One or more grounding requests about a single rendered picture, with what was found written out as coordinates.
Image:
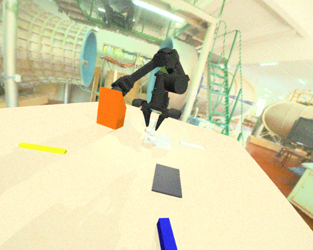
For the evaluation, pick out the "yellow flat bar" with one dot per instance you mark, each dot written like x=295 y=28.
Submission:
x=43 y=148

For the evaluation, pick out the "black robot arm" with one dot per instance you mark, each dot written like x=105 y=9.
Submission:
x=176 y=81

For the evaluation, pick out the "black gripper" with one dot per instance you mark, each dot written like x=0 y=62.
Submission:
x=158 y=100

